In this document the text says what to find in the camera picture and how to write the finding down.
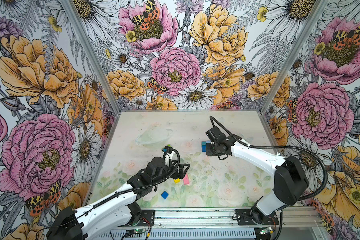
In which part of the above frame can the aluminium corner post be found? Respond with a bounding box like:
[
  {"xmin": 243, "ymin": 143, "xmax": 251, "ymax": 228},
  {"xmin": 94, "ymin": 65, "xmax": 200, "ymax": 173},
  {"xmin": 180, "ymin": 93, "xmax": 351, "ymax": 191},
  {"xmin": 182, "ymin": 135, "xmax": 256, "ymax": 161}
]
[
  {"xmin": 260, "ymin": 1, "xmax": 328, "ymax": 115},
  {"xmin": 62, "ymin": 1, "xmax": 121, "ymax": 117}
]

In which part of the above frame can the right aluminium corner post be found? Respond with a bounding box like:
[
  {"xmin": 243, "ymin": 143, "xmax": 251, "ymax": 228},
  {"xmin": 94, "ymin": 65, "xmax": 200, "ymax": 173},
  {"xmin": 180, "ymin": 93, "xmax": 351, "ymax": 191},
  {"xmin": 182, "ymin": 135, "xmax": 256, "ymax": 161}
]
[{"xmin": 260, "ymin": 1, "xmax": 328, "ymax": 115}]

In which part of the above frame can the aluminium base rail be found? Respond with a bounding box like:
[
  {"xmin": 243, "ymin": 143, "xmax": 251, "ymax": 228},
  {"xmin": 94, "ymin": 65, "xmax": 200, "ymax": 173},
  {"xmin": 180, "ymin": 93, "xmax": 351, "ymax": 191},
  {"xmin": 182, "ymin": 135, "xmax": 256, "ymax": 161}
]
[{"xmin": 66, "ymin": 206, "xmax": 322, "ymax": 231}]

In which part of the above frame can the blue wood cube near rail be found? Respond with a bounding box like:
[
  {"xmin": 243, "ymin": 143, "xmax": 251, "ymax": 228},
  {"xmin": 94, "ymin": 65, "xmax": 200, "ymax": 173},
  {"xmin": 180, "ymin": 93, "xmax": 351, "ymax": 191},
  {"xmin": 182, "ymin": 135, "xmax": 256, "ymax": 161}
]
[{"xmin": 161, "ymin": 191, "xmax": 169, "ymax": 200}]

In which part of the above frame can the pink rectangular wood block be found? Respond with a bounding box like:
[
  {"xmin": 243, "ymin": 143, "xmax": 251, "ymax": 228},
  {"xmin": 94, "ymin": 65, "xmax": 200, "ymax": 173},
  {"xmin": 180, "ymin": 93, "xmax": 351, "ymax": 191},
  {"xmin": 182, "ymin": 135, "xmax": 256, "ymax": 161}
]
[{"xmin": 183, "ymin": 174, "xmax": 190, "ymax": 185}]

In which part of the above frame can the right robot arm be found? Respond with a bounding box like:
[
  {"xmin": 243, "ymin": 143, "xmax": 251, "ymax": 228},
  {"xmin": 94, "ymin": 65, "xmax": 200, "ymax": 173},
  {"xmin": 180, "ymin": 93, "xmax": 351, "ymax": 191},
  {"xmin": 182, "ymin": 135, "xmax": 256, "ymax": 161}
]
[{"xmin": 206, "ymin": 126, "xmax": 309, "ymax": 225}]

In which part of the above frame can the white vented cable duct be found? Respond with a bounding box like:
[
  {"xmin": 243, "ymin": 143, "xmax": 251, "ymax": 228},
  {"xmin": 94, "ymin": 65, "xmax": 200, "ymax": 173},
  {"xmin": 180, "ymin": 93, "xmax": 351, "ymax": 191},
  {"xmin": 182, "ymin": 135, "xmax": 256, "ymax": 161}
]
[{"xmin": 96, "ymin": 228, "xmax": 257, "ymax": 240}]

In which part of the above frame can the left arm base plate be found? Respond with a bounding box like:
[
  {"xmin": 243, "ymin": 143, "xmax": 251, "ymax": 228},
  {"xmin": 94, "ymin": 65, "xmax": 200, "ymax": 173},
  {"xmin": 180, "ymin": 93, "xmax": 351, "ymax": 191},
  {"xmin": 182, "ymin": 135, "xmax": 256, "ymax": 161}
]
[{"xmin": 128, "ymin": 210, "xmax": 156, "ymax": 227}]

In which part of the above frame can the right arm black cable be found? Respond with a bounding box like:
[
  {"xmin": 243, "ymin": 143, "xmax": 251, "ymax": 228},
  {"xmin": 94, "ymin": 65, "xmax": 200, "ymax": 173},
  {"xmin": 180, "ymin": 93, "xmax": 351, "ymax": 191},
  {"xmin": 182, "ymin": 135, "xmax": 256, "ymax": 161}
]
[{"xmin": 209, "ymin": 115, "xmax": 328, "ymax": 240}]

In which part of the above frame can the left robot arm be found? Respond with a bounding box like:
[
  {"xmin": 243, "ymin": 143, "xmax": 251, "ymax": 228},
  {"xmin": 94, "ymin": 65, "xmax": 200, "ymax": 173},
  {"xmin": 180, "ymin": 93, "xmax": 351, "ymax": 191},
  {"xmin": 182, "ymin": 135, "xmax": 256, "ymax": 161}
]
[{"xmin": 46, "ymin": 154, "xmax": 191, "ymax": 240}]

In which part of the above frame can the left aluminium corner post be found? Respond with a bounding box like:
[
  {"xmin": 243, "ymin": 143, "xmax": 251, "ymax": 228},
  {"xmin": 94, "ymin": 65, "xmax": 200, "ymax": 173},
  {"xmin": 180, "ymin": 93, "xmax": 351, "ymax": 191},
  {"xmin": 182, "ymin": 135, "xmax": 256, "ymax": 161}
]
[{"xmin": 62, "ymin": 1, "xmax": 121, "ymax": 117}]

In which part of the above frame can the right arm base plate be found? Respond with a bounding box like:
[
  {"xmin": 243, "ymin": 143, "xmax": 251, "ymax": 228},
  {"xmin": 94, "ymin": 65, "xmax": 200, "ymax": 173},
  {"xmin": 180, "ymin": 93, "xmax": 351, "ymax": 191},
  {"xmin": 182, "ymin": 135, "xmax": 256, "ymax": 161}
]
[{"xmin": 232, "ymin": 208, "xmax": 280, "ymax": 226}]

